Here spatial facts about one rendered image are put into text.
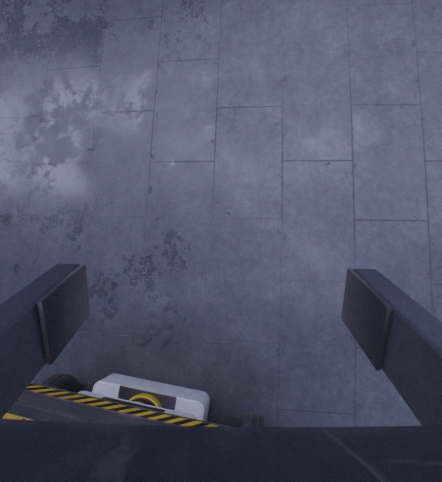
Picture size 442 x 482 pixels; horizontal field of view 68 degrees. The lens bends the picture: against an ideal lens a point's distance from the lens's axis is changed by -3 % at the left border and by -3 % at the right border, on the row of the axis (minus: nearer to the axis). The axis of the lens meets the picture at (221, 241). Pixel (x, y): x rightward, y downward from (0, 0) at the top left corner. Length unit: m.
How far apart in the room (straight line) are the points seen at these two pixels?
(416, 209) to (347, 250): 0.21
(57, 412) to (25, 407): 0.06
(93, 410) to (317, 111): 0.88
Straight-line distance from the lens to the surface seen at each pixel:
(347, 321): 0.17
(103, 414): 0.66
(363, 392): 0.95
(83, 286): 0.16
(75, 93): 1.21
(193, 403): 0.81
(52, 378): 0.94
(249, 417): 0.83
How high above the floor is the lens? 0.88
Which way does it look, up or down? 79 degrees down
